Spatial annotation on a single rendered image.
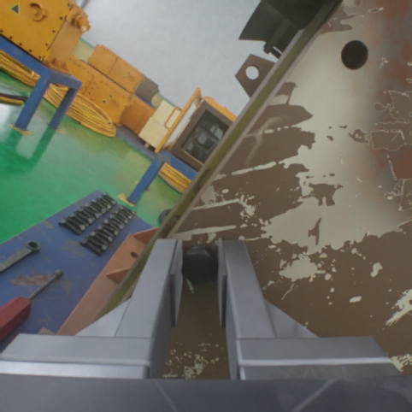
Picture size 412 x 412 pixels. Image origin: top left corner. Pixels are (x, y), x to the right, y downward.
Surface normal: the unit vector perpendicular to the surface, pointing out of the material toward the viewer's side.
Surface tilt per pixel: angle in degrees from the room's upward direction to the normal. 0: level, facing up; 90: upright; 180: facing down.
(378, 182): 90
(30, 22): 90
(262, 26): 130
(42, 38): 90
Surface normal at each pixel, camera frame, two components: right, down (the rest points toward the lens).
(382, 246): 0.00, 0.25
